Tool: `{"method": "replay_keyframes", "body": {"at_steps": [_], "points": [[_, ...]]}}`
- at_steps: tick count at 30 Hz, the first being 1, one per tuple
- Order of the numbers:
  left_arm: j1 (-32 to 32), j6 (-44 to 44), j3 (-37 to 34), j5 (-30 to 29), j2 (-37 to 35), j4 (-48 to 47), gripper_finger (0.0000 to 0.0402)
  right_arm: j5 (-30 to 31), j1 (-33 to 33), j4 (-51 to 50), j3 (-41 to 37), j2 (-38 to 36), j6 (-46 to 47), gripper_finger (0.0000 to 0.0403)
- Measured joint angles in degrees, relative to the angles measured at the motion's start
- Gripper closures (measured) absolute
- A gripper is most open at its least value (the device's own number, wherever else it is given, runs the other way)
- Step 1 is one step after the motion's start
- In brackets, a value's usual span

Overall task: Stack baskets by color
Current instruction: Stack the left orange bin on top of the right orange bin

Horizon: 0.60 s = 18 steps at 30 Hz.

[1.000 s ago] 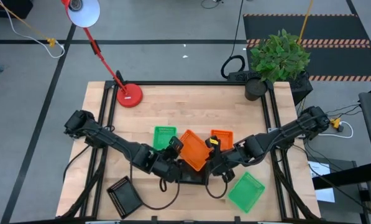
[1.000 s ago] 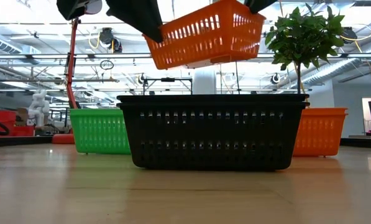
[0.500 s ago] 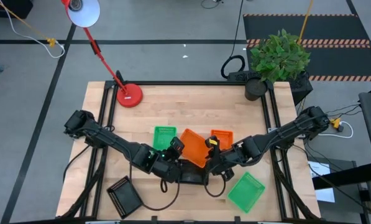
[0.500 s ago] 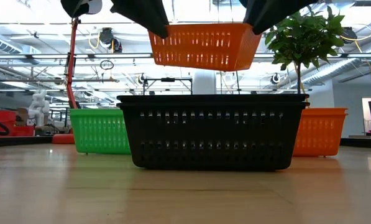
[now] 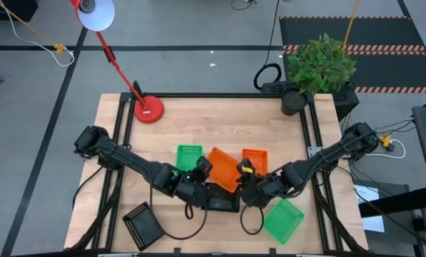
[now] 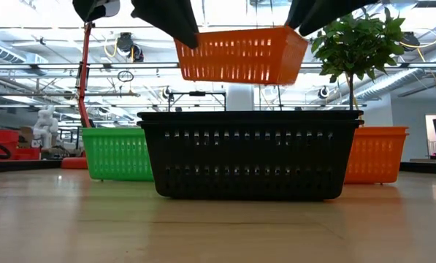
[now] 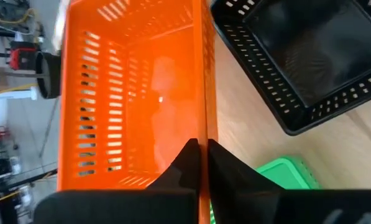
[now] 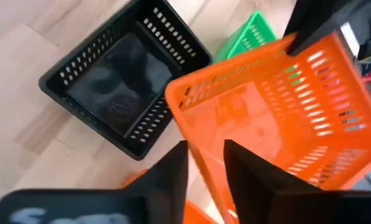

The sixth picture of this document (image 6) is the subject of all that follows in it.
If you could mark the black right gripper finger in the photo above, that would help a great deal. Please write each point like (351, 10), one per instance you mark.
(298, 12)
(331, 11)

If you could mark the white building pillar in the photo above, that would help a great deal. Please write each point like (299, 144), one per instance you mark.
(239, 96)

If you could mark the red lamp stand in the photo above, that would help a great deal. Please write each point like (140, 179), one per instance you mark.
(83, 73)

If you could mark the green leafy small tree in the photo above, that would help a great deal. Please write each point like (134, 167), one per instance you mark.
(356, 44)

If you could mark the black plastic basket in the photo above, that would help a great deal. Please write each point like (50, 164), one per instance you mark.
(250, 159)
(250, 115)

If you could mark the cardboard box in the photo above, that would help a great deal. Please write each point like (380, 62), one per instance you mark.
(26, 135)

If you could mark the green plastic basket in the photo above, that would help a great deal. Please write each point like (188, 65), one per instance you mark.
(111, 130)
(115, 157)

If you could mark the black gantry frame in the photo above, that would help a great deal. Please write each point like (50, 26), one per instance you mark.
(197, 93)

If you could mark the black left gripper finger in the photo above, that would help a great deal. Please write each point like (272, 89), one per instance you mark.
(170, 18)

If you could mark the red plastic bin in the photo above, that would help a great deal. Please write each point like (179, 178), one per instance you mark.
(27, 153)
(0, 135)

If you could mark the silver ceiling duct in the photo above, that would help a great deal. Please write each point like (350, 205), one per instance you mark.
(385, 82)

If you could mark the black aluminium rig frame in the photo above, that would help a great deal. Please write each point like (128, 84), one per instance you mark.
(20, 165)

